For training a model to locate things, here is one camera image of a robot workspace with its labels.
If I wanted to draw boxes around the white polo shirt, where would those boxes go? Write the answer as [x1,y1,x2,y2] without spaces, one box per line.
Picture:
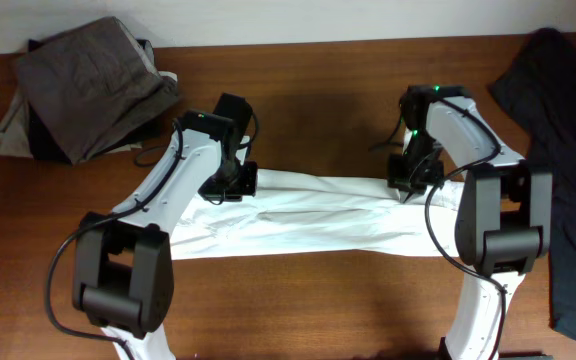
[171,169,463,260]

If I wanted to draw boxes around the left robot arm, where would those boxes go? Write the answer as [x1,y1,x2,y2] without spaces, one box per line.
[72,110,258,359]

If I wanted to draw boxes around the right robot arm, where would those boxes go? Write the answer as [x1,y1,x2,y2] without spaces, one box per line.
[387,85,553,360]

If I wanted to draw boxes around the dark green black garment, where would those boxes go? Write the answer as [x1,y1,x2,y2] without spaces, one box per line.
[489,28,576,341]

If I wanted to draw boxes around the folded grey brown trousers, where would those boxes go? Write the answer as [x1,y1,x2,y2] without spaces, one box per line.
[11,16,185,165]

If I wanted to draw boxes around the folded beige garment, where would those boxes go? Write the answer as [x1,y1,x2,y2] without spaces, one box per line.
[0,39,179,159]

